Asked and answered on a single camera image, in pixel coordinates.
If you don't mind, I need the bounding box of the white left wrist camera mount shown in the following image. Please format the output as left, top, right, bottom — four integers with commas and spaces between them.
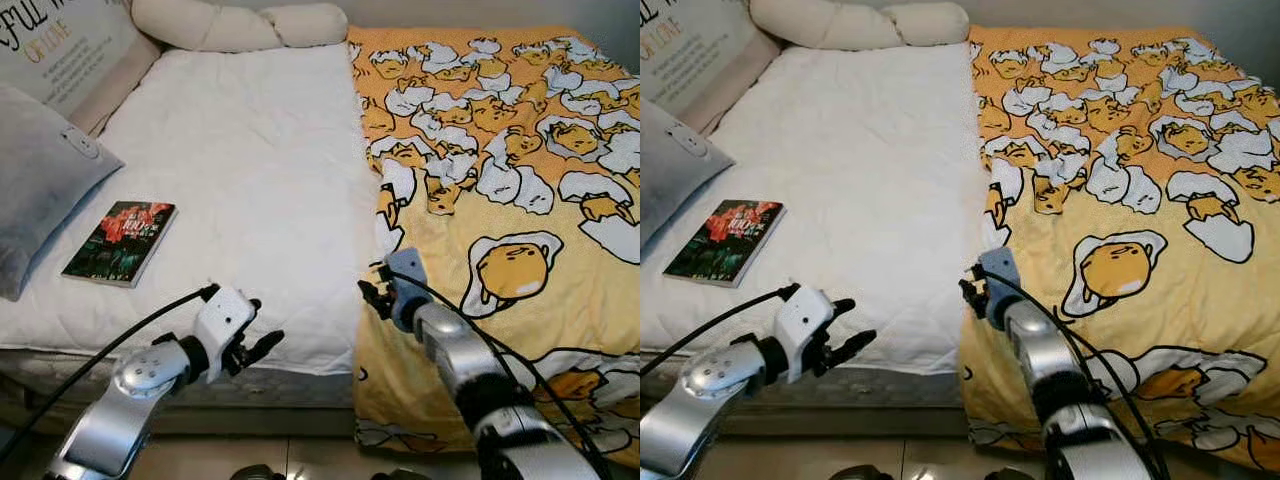
192, 285, 256, 383
772, 285, 836, 383

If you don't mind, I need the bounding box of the grey printed lettering cushion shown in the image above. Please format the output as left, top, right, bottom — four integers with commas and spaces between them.
0, 0, 141, 116
640, 0, 766, 116

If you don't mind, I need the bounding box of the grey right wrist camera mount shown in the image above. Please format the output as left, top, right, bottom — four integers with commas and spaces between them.
978, 247, 1021, 326
385, 247, 429, 326

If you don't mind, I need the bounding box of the beige knotted bolster pillow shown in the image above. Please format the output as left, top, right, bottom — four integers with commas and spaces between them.
130, 0, 349, 53
750, 0, 971, 51

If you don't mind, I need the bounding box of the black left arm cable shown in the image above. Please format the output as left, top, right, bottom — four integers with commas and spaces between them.
640, 284, 801, 379
0, 284, 221, 461

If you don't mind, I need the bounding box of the yellow egg print blanket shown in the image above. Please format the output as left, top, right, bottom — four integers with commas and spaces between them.
958, 25, 1280, 471
345, 25, 641, 471

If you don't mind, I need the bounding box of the dark glossy cover book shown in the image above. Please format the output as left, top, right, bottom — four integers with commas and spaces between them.
662, 200, 786, 289
62, 200, 178, 289

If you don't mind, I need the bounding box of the white quilted mattress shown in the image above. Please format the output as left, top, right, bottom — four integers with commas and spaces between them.
0, 42, 386, 376
640, 42, 1001, 376

